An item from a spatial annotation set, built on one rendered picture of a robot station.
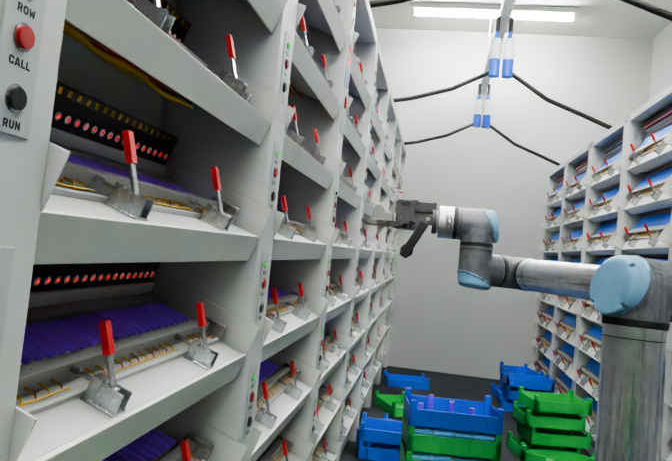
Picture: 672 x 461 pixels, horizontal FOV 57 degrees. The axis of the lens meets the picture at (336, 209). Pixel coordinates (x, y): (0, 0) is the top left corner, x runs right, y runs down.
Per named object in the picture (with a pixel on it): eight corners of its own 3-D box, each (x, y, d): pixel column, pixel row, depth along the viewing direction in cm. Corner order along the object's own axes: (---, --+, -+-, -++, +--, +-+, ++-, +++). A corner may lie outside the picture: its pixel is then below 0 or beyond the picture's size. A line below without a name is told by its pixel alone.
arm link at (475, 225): (499, 244, 167) (501, 207, 169) (452, 240, 169) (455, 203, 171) (495, 247, 177) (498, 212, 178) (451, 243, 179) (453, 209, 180)
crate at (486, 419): (488, 418, 220) (490, 395, 220) (502, 435, 199) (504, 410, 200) (403, 409, 220) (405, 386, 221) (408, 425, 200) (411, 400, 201)
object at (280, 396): (306, 402, 173) (327, 357, 173) (240, 478, 114) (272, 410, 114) (243, 368, 177) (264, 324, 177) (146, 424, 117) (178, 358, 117)
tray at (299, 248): (320, 259, 176) (335, 228, 176) (262, 260, 116) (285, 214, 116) (258, 228, 179) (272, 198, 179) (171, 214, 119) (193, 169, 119)
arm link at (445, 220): (451, 239, 179) (452, 238, 169) (434, 237, 180) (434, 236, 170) (454, 208, 180) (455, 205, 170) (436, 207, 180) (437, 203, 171)
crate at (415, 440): (486, 441, 219) (488, 418, 220) (500, 460, 199) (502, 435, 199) (401, 432, 220) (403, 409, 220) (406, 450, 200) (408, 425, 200)
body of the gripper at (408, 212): (396, 201, 182) (437, 204, 180) (393, 230, 181) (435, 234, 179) (394, 198, 174) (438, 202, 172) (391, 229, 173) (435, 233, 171)
